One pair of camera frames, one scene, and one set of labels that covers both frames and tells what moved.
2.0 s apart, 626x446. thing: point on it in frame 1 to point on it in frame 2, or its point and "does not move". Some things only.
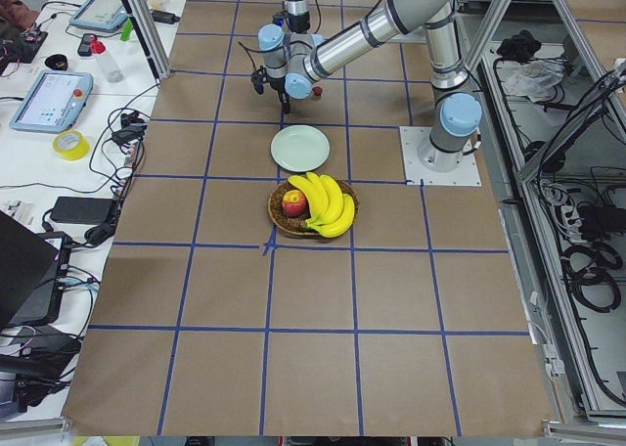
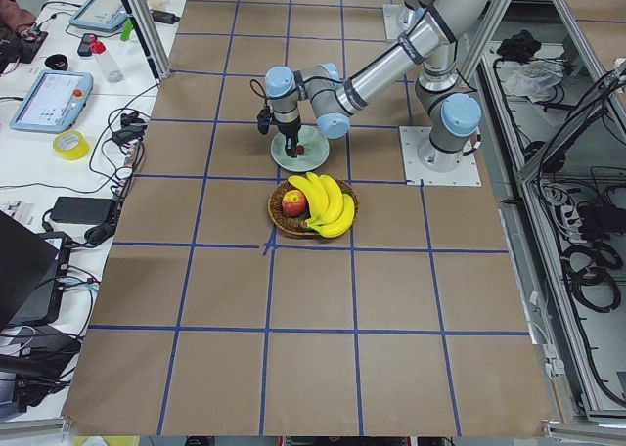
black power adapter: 82,210 does not move
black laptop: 33,269 does not move
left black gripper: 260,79 to 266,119
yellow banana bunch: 332,211 does not move
